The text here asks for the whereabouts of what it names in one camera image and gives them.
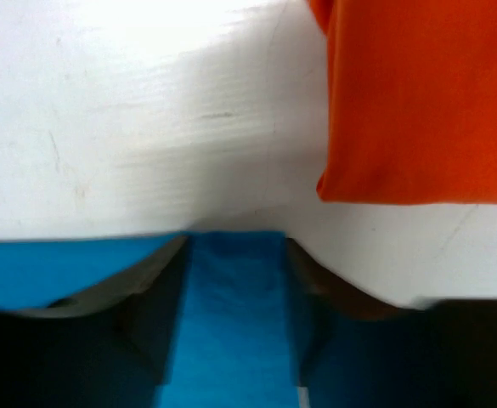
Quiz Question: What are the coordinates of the blue t shirt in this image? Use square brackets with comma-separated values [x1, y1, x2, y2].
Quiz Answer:
[0, 232, 299, 407]

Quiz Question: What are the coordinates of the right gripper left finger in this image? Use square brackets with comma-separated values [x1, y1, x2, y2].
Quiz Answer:
[0, 235, 189, 407]

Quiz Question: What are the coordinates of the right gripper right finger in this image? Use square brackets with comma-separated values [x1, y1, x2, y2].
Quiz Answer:
[285, 239, 497, 407]

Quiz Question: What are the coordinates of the folded orange t shirt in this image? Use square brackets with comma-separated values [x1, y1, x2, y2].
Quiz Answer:
[309, 1, 497, 205]

